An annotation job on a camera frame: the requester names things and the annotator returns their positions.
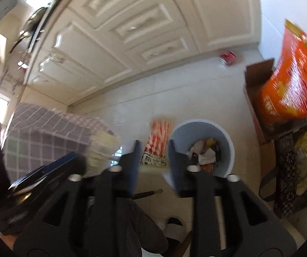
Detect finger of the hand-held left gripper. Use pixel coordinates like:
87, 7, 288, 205
8, 151, 87, 196

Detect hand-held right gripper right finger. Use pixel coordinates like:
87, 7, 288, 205
166, 139, 297, 257

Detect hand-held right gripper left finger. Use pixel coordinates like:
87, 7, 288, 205
13, 139, 141, 257

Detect red white striped packet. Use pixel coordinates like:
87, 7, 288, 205
140, 118, 174, 168

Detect pale yellow wrapper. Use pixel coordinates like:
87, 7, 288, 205
84, 131, 122, 178

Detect grey-blue trash bin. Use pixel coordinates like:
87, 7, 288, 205
167, 120, 236, 179

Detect wooden stick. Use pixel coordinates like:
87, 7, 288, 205
133, 189, 163, 200

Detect white slipper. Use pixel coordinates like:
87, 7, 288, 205
157, 215, 187, 241

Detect person's dark trousers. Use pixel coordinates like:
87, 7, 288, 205
88, 198, 170, 257

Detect cardboard box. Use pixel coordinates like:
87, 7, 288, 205
244, 58, 277, 145

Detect black patterned bag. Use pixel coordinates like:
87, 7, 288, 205
259, 120, 307, 219

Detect red drink can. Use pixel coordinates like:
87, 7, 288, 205
219, 51, 237, 66

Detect cream kitchen cabinets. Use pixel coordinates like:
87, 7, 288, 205
22, 0, 261, 105

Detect large orange bag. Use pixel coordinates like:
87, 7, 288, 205
257, 19, 307, 129

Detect steel wok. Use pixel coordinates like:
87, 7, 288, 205
10, 3, 52, 53

